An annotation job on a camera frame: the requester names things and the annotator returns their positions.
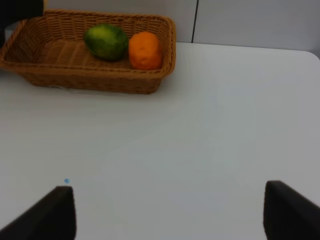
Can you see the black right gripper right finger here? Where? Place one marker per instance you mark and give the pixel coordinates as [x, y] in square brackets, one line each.
[288, 215]

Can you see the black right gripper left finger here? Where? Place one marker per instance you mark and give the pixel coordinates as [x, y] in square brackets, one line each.
[51, 218]

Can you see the green lime fruit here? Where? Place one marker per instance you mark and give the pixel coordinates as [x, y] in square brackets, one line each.
[106, 41]

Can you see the orange tangerine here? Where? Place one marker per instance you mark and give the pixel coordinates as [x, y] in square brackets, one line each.
[145, 51]

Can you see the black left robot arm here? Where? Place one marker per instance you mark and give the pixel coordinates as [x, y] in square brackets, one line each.
[13, 11]

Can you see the light tan wicker basket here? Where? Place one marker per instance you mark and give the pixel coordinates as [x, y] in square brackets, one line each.
[49, 51]

